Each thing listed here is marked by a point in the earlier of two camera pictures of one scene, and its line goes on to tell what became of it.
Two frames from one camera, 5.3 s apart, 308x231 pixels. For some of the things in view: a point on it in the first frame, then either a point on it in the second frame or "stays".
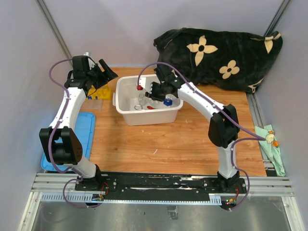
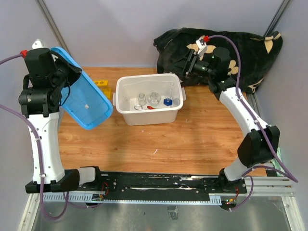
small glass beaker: [142, 99] stays
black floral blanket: [240, 60] stays
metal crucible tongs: [138, 105] stays
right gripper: [151, 94] → [184, 66]
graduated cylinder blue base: [167, 101] stays
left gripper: [106, 75] → [75, 71]
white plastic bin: [138, 109] stays
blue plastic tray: [84, 130] → [86, 101]
